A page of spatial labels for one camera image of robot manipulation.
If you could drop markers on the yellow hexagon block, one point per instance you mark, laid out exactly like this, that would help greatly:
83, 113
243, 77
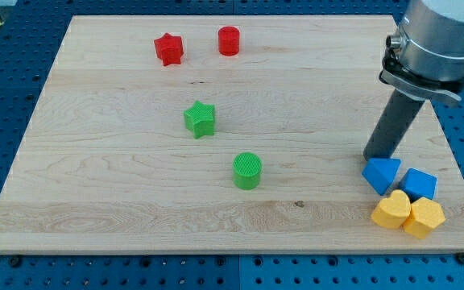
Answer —
426, 215

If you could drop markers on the green cylinder block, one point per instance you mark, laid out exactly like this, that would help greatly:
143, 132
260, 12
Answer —
247, 169

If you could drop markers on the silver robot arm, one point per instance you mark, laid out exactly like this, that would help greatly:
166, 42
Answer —
425, 55

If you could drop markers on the blue cube block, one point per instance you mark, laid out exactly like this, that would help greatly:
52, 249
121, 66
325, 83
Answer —
418, 184

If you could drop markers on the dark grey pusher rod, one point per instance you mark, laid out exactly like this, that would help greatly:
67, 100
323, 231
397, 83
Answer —
396, 118

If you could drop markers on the red star block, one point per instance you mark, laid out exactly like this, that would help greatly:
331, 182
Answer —
169, 49

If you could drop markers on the red cylinder block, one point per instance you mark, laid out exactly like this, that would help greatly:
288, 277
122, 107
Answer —
229, 41

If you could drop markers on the green star block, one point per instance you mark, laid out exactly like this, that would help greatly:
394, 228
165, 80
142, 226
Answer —
200, 119

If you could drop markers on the blue triangle block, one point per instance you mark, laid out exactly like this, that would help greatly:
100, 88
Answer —
380, 173

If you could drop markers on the wooden board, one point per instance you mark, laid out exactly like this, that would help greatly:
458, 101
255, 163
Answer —
107, 166

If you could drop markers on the yellow heart block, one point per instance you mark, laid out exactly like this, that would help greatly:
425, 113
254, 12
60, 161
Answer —
391, 212

